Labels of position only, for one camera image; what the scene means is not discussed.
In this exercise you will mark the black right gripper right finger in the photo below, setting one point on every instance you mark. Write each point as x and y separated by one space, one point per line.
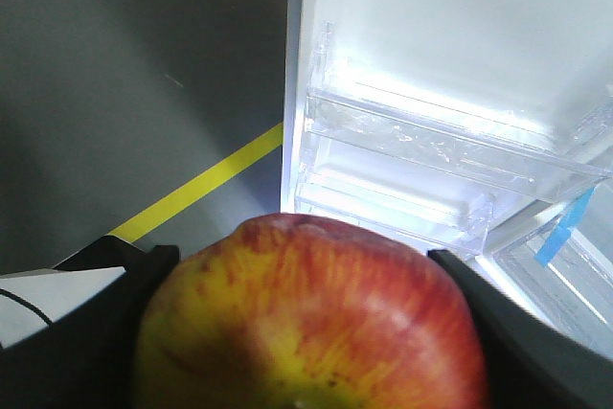
530 365

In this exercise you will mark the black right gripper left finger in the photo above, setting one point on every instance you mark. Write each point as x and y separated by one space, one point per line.
84 360

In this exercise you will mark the red yellow apple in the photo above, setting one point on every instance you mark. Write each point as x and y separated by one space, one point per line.
298 311

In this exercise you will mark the white fridge interior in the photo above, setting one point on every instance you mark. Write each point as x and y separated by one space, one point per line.
555 261

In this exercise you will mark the clear lower door bin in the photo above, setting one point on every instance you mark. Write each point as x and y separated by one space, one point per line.
411 204

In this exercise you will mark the clear door bin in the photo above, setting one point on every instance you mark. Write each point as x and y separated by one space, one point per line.
411 204
349 102

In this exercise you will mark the clear upper door bin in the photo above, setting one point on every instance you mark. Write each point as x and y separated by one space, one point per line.
349 102

